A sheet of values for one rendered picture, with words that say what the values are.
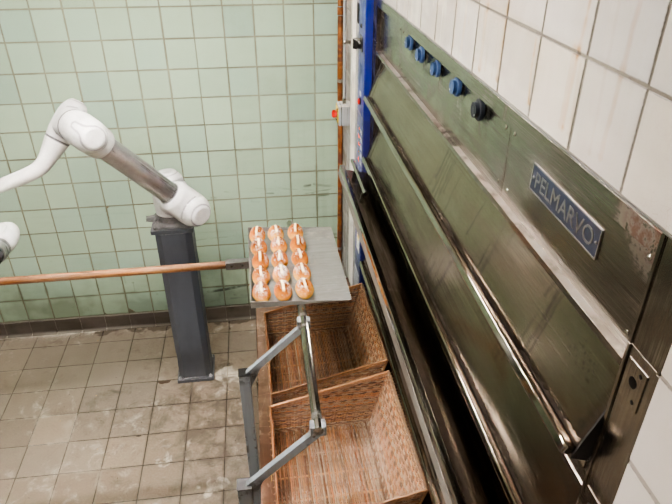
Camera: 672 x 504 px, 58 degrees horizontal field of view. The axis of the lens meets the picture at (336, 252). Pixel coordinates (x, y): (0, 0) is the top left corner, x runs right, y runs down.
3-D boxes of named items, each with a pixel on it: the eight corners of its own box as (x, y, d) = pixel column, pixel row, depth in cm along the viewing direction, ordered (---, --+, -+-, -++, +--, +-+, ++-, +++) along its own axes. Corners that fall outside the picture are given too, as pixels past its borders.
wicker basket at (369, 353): (362, 327, 300) (364, 280, 286) (387, 410, 252) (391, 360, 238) (264, 336, 294) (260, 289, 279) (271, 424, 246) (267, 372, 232)
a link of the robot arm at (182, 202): (200, 195, 299) (224, 210, 285) (180, 221, 297) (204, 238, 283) (71, 98, 240) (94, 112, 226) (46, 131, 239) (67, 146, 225)
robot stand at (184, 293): (180, 360, 366) (154, 212, 314) (214, 356, 368) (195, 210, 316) (177, 383, 348) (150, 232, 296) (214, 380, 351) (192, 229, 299)
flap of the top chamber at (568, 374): (372, 102, 244) (391, 54, 235) (583, 457, 92) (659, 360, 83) (362, 99, 243) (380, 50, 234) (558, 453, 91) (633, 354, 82)
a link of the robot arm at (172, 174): (178, 200, 313) (172, 161, 302) (196, 212, 302) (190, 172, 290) (149, 210, 304) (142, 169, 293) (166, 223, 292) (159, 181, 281)
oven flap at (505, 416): (370, 162, 258) (388, 119, 249) (552, 558, 106) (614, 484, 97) (361, 159, 257) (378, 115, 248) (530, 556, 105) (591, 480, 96)
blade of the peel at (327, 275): (251, 308, 214) (250, 302, 212) (248, 232, 260) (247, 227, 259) (351, 300, 218) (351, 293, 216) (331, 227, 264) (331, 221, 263)
